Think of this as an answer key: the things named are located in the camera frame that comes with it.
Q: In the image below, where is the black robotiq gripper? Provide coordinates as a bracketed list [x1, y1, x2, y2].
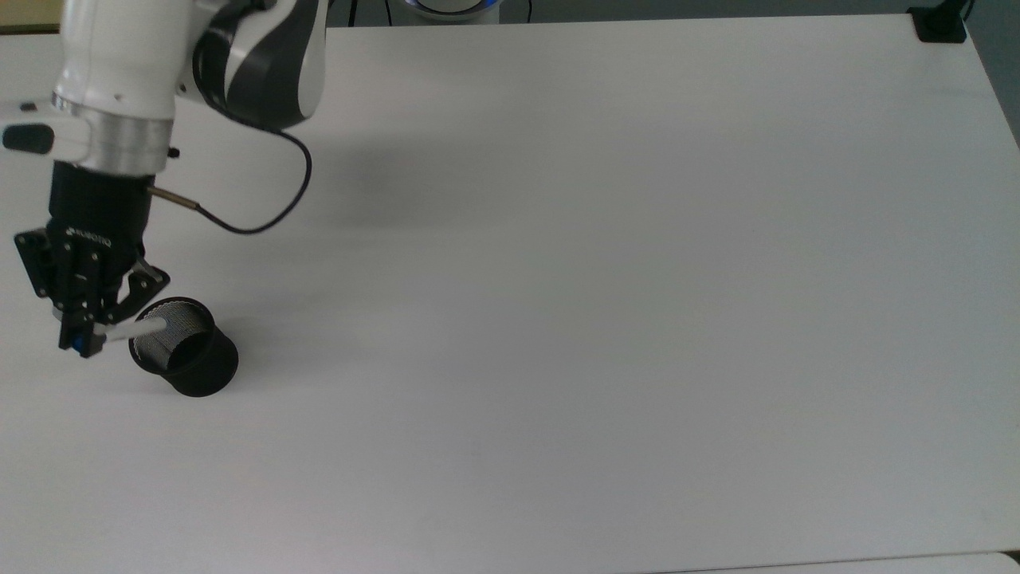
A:
[14, 159, 171, 359]

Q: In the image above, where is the white marker with blue cap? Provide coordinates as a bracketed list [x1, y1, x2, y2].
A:
[67, 316, 169, 354]

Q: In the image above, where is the black mesh pen cup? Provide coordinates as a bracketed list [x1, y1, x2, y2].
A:
[127, 297, 240, 399]

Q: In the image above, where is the beige side table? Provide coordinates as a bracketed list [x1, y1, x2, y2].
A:
[0, 0, 64, 33]

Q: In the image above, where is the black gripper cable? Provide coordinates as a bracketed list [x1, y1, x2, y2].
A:
[147, 121, 313, 237]

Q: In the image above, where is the black clamp mount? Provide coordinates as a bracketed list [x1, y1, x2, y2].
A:
[908, 0, 975, 43]

